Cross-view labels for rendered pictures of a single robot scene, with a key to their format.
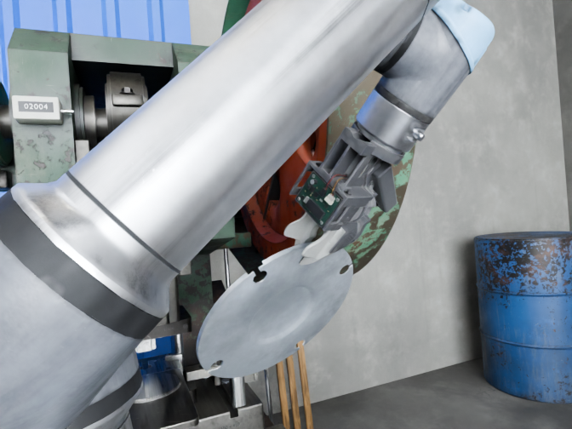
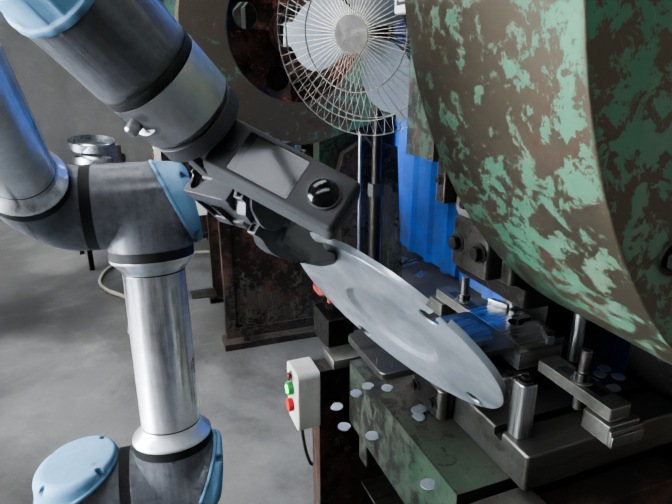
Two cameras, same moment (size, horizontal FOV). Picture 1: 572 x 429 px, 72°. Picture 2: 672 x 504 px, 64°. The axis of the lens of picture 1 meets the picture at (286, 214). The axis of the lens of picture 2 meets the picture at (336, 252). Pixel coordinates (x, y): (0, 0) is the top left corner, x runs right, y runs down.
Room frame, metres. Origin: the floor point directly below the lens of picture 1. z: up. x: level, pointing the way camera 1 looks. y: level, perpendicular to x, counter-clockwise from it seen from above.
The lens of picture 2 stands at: (0.58, -0.53, 1.22)
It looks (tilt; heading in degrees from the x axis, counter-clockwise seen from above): 19 degrees down; 91
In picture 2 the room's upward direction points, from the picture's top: straight up
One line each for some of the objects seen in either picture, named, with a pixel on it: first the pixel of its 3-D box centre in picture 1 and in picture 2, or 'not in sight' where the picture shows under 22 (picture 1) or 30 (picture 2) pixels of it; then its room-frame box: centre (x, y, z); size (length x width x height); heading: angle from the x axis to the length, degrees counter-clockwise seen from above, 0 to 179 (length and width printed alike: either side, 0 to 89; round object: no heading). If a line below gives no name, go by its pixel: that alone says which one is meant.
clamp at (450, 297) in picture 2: not in sight; (461, 297); (0.83, 0.50, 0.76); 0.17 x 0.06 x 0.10; 112
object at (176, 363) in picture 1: (146, 377); (512, 333); (0.89, 0.34, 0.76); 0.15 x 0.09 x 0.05; 112
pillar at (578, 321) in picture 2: (179, 341); (579, 323); (0.98, 0.29, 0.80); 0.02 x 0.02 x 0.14
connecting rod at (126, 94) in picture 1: (130, 150); not in sight; (0.89, 0.34, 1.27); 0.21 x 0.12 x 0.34; 22
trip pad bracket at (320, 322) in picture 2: not in sight; (333, 345); (0.56, 0.54, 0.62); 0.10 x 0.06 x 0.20; 112
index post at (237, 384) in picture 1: (237, 381); (522, 404); (0.84, 0.13, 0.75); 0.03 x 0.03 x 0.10; 22
